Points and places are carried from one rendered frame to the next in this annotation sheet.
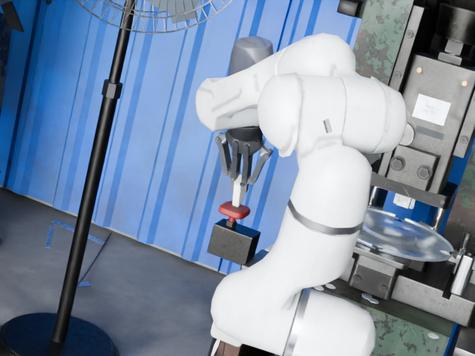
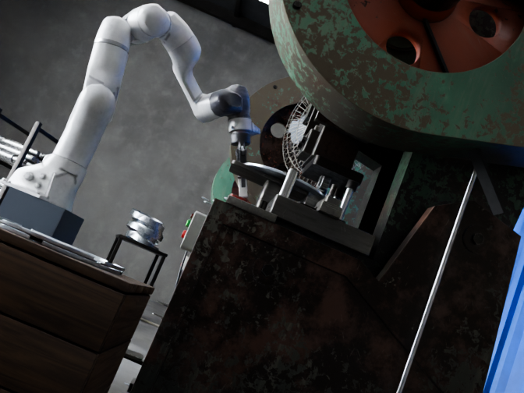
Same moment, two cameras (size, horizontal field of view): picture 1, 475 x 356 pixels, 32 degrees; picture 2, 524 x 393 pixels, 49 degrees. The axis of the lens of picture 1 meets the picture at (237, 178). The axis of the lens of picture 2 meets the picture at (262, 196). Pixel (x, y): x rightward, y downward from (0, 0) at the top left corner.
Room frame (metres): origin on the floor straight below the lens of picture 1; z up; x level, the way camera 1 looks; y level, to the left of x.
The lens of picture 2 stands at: (1.13, -2.01, 0.39)
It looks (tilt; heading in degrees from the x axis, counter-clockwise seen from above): 11 degrees up; 70
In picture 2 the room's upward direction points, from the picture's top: 23 degrees clockwise
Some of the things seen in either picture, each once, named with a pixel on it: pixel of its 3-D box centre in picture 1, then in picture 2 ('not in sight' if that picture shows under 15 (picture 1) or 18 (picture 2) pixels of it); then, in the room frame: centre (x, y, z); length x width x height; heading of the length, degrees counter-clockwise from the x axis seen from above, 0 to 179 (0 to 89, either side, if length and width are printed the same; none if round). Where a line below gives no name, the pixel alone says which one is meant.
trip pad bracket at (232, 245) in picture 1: (228, 263); not in sight; (1.77, -0.03, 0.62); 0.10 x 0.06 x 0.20; 73
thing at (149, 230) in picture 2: not in sight; (133, 260); (2.04, 2.72, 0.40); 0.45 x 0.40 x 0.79; 85
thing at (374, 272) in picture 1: (377, 265); (260, 197); (1.73, -0.34, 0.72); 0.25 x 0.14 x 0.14; 163
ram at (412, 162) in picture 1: (430, 119); (336, 124); (1.86, -0.38, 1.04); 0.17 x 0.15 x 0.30; 163
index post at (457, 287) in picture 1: (462, 272); (288, 183); (1.73, -0.53, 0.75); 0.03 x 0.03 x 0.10; 73
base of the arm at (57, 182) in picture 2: not in sight; (47, 177); (1.14, -0.12, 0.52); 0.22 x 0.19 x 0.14; 155
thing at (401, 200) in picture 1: (405, 198); (323, 183); (1.89, -0.39, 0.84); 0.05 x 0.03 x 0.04; 73
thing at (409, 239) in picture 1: (389, 232); (282, 184); (1.78, -0.36, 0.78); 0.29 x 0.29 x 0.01
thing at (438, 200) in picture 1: (409, 188); (329, 178); (1.90, -0.40, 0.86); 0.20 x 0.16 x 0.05; 73
